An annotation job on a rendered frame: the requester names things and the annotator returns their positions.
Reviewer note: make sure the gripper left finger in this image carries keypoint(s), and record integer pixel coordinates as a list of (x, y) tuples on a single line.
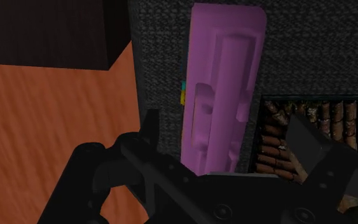
[(129, 164)]

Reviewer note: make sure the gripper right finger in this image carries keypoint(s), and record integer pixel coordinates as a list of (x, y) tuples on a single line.
[(327, 167)]

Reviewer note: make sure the small cyan and yellow object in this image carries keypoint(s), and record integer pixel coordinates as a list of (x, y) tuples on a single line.
[(183, 93)]

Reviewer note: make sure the purple moulded rectangular tray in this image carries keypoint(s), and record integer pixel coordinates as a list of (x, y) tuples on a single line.
[(222, 93)]

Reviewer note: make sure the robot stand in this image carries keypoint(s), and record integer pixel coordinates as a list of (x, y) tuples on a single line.
[(42, 31)]

